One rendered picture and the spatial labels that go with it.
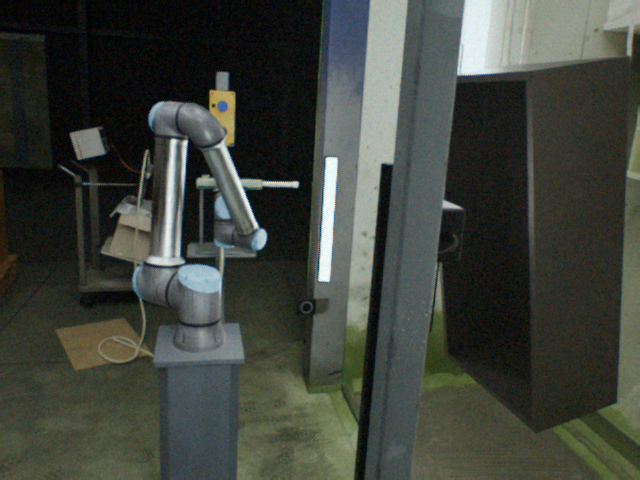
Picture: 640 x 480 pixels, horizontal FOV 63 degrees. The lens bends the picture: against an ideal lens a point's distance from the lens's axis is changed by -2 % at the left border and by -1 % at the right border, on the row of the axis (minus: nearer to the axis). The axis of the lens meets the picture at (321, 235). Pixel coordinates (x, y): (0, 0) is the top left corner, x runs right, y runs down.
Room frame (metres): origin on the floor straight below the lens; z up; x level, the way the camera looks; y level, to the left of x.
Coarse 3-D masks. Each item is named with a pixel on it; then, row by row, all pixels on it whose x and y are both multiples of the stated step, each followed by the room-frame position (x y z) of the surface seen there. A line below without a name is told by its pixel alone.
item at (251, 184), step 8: (208, 176) 2.46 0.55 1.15; (200, 184) 2.44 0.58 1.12; (208, 184) 2.45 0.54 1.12; (248, 184) 2.49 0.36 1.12; (256, 184) 2.50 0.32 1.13; (264, 184) 2.52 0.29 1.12; (272, 184) 2.53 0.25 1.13; (280, 184) 2.54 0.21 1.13; (288, 184) 2.54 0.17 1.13; (296, 184) 2.55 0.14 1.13
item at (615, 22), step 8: (616, 0) 2.82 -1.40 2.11; (624, 0) 2.77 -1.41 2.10; (632, 0) 2.72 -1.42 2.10; (616, 8) 2.81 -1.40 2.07; (624, 8) 2.76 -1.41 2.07; (608, 16) 2.86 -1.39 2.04; (616, 16) 2.80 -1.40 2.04; (624, 16) 2.75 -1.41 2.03; (608, 24) 2.83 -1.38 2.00; (616, 24) 2.78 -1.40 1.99; (624, 24) 2.73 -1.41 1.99; (624, 32) 2.90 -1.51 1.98
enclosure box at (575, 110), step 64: (576, 64) 1.56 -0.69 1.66; (512, 128) 2.16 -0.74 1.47; (576, 128) 1.57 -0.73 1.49; (448, 192) 2.13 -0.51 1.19; (512, 192) 2.19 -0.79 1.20; (576, 192) 1.59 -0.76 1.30; (512, 256) 2.22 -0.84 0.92; (576, 256) 1.60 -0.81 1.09; (448, 320) 2.16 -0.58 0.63; (512, 320) 2.26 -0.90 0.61; (576, 320) 1.62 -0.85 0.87; (512, 384) 1.89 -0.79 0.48; (576, 384) 1.63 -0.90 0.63
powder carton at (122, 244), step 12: (120, 204) 3.85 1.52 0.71; (132, 204) 3.97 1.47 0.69; (144, 204) 3.99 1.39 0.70; (120, 216) 3.60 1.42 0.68; (132, 216) 3.59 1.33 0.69; (144, 216) 3.62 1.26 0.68; (120, 228) 3.59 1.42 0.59; (132, 228) 3.61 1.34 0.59; (144, 228) 3.58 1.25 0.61; (120, 240) 3.59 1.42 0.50; (132, 240) 3.61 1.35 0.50; (144, 240) 3.63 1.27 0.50; (120, 252) 3.59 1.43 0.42; (132, 252) 3.61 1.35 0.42; (144, 252) 3.64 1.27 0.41
